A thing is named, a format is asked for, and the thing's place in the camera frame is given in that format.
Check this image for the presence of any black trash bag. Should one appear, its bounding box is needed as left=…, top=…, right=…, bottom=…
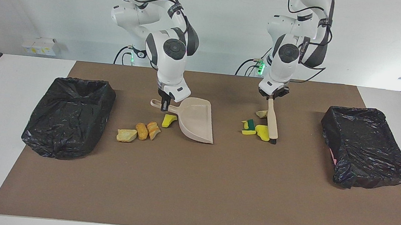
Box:
left=315, top=104, right=401, bottom=194
left=20, top=73, right=118, bottom=164

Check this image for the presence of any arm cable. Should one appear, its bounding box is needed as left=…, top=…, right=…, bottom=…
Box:
left=97, top=0, right=196, bottom=54
left=281, top=0, right=336, bottom=86

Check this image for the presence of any brown paper table mat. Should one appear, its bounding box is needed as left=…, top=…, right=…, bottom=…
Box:
left=0, top=54, right=401, bottom=225

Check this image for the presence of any yellow and green sponge piece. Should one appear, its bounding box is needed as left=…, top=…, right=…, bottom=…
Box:
left=240, top=118, right=258, bottom=136

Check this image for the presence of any beige bread chunk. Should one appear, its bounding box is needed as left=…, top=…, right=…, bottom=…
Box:
left=116, top=128, right=138, bottom=144

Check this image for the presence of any orange striped bread piece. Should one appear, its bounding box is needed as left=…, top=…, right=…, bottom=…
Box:
left=145, top=121, right=162, bottom=141

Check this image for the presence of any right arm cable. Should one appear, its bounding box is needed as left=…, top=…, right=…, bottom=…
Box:
left=97, top=0, right=196, bottom=54

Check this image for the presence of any pink bin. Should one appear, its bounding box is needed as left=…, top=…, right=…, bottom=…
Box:
left=328, top=147, right=338, bottom=166

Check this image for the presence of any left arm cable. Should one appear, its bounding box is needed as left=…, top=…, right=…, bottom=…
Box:
left=281, top=0, right=336, bottom=86

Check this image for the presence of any beige brush with black bristles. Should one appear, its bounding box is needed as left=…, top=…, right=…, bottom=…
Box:
left=264, top=98, right=282, bottom=145

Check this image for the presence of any small yellow sponge wedge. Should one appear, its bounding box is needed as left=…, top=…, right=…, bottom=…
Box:
left=161, top=114, right=179, bottom=129

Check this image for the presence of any brown oval bread roll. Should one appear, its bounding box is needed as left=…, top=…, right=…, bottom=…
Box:
left=135, top=122, right=149, bottom=141

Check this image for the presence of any black base power cable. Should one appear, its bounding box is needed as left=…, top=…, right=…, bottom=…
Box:
left=113, top=44, right=134, bottom=66
left=235, top=56, right=264, bottom=78

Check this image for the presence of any white cardboard box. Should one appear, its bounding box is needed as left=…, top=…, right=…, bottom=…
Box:
left=21, top=35, right=62, bottom=57

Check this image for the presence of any yellow sponge chunk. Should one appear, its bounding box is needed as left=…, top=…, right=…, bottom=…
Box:
left=254, top=124, right=272, bottom=142

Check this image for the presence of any beige plastic dustpan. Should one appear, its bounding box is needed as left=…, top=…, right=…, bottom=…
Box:
left=147, top=94, right=218, bottom=144

